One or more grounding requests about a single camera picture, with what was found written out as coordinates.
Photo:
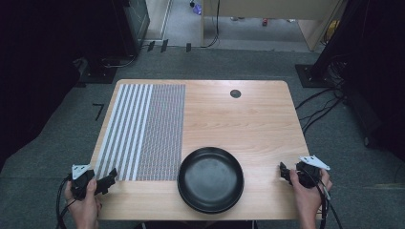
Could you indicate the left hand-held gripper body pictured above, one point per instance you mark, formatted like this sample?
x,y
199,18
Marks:
x,y
81,182

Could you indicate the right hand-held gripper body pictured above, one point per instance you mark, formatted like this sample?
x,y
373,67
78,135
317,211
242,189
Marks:
x,y
308,174

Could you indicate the person's right hand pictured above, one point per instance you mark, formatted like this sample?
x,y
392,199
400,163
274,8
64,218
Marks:
x,y
306,198

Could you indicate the person's left hand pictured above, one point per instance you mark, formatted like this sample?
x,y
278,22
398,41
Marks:
x,y
83,208

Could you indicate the grey striped woven placemat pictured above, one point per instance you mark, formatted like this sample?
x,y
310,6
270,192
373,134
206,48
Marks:
x,y
143,133

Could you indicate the black round plate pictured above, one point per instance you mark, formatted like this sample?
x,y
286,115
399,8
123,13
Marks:
x,y
210,180

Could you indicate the black stand base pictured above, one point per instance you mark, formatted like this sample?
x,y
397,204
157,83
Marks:
x,y
98,75
310,77

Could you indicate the person's dark clothing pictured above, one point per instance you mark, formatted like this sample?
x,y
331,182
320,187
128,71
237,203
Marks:
x,y
197,225

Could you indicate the black curtain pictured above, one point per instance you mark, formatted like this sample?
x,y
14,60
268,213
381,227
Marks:
x,y
375,63
38,70

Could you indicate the black tape strip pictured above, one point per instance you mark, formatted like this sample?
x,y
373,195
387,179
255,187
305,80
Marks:
x,y
151,46
188,47
164,45

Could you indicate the yellow object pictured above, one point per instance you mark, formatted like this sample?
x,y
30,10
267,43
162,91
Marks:
x,y
332,30

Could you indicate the small red object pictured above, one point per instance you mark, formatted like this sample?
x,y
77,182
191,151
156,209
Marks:
x,y
265,22

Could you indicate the dark glass cabinet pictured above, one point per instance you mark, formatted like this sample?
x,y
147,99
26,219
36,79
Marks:
x,y
137,19

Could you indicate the light wooden furniture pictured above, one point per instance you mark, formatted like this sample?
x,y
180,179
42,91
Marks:
x,y
270,8

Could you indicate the small purple object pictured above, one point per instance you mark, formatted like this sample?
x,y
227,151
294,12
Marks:
x,y
197,9

